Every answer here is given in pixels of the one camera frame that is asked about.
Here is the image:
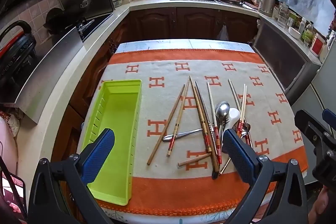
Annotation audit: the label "steel spoon thick handle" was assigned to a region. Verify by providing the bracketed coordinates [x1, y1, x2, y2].
[162, 128, 204, 143]

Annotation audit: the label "steel electric kettle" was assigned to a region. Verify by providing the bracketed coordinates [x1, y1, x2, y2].
[251, 0, 277, 18]

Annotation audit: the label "lime green utensil tray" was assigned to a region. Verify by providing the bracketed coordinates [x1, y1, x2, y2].
[81, 79, 143, 206]

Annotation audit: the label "white bowl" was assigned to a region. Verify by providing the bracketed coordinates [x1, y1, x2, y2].
[288, 27, 302, 40]

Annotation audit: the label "plain brown bamboo chopstick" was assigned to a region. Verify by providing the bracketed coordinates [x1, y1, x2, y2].
[146, 84, 186, 165]

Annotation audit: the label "person's right hand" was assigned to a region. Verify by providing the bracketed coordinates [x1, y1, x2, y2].
[308, 185, 336, 224]

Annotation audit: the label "white plastic bag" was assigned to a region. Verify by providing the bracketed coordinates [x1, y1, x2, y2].
[216, 25, 229, 41]

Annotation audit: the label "brown chopstick red yellow bands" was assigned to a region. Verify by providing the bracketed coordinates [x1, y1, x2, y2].
[189, 76, 220, 173]

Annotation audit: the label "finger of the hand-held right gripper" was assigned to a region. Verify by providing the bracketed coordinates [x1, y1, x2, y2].
[322, 109, 336, 132]
[294, 109, 332, 145]

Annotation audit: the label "white kitchen countertop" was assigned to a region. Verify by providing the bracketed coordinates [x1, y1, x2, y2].
[16, 0, 328, 214]

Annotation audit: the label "thin steel chopstick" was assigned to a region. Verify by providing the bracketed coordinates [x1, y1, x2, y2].
[219, 157, 233, 175]

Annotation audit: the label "floral cloth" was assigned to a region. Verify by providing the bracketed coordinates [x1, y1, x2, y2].
[0, 111, 21, 136]

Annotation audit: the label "steel oven dark door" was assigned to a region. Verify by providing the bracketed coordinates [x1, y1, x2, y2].
[253, 17, 322, 99]

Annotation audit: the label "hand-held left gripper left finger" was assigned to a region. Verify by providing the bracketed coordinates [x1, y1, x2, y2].
[28, 128, 116, 224]

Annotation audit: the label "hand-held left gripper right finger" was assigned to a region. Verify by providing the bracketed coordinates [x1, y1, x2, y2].
[222, 129, 309, 224]

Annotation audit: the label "green label bottle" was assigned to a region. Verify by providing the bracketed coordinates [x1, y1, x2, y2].
[301, 21, 315, 46]

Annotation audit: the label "dark grey slim chopstick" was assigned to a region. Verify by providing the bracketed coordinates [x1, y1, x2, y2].
[195, 81, 219, 179]

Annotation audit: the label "black pressure cooker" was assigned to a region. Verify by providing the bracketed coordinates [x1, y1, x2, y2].
[0, 21, 38, 88]

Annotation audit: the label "stainless steel divider plate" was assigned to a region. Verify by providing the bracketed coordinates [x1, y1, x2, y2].
[14, 26, 85, 125]

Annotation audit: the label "black tablet screen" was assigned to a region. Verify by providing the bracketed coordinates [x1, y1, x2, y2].
[0, 173, 27, 224]

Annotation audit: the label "orange beige printed blanket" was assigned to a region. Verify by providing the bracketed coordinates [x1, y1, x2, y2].
[77, 49, 309, 214]

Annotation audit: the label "white ceramic spoon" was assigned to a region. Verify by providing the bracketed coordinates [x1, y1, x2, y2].
[222, 108, 241, 140]

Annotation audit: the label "brown wooden chopstick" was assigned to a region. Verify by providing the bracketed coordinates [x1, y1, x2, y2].
[177, 153, 212, 168]

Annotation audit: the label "black wok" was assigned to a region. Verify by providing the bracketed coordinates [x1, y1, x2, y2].
[43, 7, 88, 30]

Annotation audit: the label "red label jar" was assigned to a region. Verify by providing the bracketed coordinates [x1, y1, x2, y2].
[310, 32, 326, 57]

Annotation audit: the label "clear glass jar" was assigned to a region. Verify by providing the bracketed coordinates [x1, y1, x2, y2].
[277, 2, 290, 28]

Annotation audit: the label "large steel spoon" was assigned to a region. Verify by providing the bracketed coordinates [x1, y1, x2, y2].
[215, 101, 231, 153]

